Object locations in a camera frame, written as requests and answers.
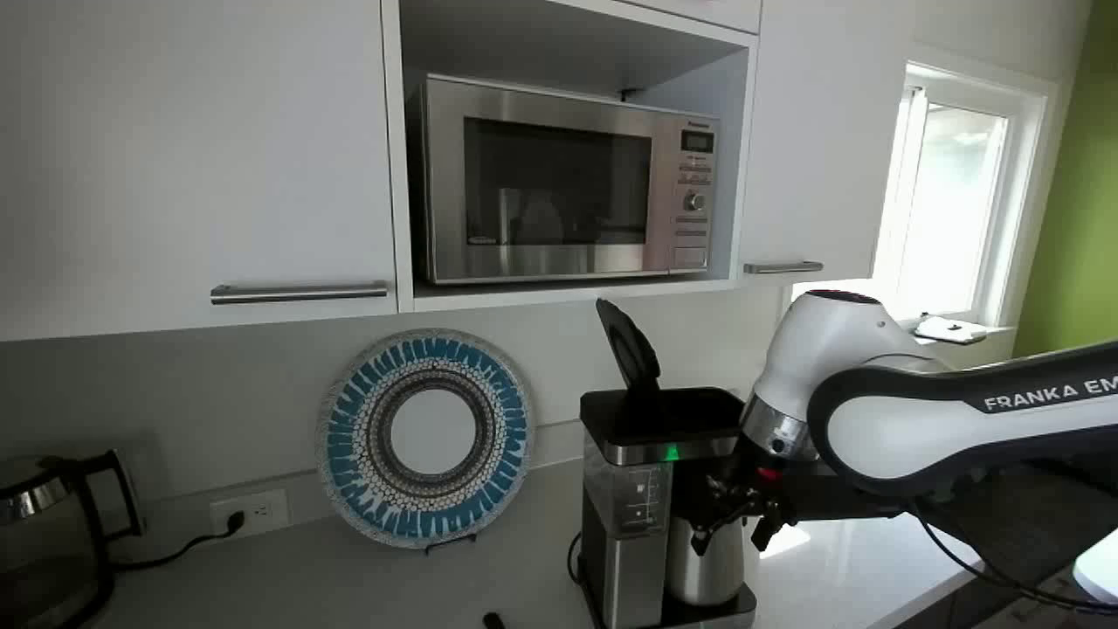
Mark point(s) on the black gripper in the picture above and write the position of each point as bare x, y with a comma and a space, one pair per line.
755, 494

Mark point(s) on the black coffee machine lid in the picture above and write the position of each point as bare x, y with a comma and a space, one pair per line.
630, 345

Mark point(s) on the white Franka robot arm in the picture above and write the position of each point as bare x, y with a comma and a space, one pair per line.
931, 407

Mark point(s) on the black steel coffee machine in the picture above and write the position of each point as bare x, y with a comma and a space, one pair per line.
623, 511

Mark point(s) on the stainless steel carafe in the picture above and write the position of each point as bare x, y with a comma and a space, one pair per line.
702, 563

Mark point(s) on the white flat sill object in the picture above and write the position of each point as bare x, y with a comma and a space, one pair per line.
949, 331

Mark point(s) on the white framed window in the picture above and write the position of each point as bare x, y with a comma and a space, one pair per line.
949, 199

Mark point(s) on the white cabinet door narrow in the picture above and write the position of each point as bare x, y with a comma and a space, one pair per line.
814, 143

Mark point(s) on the stainless steel microwave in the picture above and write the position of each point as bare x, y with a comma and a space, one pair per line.
546, 188

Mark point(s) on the blue patterned decorative plate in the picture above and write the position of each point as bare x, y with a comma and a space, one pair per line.
349, 466

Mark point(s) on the white cabinet door wide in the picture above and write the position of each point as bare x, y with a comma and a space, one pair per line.
185, 152

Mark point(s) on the black glass kettle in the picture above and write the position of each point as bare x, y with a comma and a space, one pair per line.
47, 548

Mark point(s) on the white wall outlet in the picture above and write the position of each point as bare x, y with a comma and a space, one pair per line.
264, 511

